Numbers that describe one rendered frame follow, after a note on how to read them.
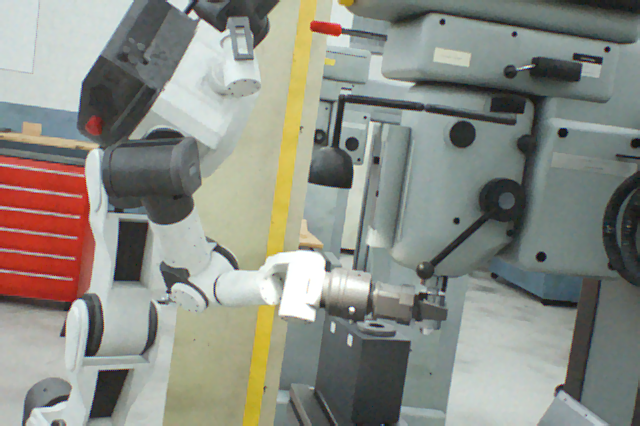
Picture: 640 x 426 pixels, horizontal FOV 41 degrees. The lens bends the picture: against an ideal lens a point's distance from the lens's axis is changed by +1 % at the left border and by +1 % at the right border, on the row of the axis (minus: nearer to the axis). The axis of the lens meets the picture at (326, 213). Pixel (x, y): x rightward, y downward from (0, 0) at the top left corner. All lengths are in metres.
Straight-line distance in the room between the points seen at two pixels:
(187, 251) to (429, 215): 0.49
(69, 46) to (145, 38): 8.82
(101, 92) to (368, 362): 0.79
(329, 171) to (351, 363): 0.68
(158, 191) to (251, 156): 1.65
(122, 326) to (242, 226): 1.30
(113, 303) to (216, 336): 1.35
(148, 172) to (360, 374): 0.67
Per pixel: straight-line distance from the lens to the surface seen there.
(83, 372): 1.99
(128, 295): 1.95
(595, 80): 1.46
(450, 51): 1.36
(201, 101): 1.61
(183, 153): 1.50
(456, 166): 1.40
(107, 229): 1.90
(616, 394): 1.70
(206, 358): 3.28
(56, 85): 10.45
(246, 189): 3.16
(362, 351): 1.86
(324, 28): 1.53
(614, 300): 1.71
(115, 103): 1.66
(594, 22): 1.45
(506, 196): 1.40
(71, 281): 6.01
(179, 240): 1.60
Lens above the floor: 1.54
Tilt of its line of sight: 6 degrees down
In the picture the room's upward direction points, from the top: 8 degrees clockwise
